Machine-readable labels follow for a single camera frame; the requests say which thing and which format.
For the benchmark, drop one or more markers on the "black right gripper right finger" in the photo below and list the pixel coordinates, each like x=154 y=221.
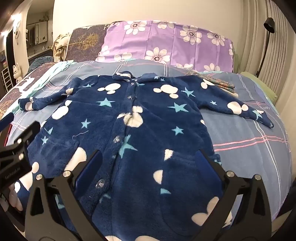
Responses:
x=242 y=213

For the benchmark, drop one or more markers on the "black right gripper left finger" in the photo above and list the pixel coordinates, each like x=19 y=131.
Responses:
x=53 y=210

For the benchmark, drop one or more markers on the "navy fleece star baby romper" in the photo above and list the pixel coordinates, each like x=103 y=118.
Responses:
x=153 y=183

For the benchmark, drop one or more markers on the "folded floral clothes stack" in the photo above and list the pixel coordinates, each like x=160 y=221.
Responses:
x=224 y=85

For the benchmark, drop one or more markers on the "white gloved left hand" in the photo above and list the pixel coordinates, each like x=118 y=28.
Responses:
x=13 y=200

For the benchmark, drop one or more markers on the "teal blanket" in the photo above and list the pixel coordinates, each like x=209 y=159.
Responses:
x=45 y=78

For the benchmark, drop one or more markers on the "beige crumpled cloth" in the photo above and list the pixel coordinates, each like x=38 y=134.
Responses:
x=60 y=46

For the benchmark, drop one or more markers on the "green pillow edge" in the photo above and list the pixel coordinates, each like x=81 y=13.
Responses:
x=267 y=91

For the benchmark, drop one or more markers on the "dark purple tree pillow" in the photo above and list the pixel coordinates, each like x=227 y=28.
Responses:
x=86 y=42

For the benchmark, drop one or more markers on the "beige pleated curtain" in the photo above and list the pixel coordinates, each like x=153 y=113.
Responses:
x=278 y=65

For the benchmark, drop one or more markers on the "purple floral pillow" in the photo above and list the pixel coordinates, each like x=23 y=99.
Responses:
x=183 y=46

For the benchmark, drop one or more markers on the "black floor lamp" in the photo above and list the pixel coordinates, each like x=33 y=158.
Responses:
x=269 y=25

